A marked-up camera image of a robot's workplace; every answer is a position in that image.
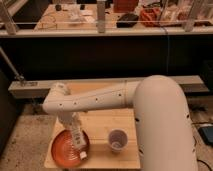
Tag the white vertical post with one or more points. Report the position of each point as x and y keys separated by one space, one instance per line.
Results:
x=101 y=16

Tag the wooden board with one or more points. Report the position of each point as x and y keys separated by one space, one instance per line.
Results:
x=97 y=124

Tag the translucent plastic cup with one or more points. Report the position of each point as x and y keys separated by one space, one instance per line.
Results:
x=117 y=140

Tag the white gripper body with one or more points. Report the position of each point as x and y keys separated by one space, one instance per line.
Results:
x=70 y=121

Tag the black device on bench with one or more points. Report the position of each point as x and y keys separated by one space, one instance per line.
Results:
x=127 y=20

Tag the metal pole with clamp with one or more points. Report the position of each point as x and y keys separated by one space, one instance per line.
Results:
x=17 y=75

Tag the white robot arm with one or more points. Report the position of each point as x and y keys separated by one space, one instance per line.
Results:
x=164 y=131

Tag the black box on floor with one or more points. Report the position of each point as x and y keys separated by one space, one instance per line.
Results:
x=206 y=132

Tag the white plastic bottle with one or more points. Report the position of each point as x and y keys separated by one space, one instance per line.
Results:
x=79 y=141

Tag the orange ceramic bowl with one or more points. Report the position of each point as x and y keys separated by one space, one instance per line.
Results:
x=65 y=154

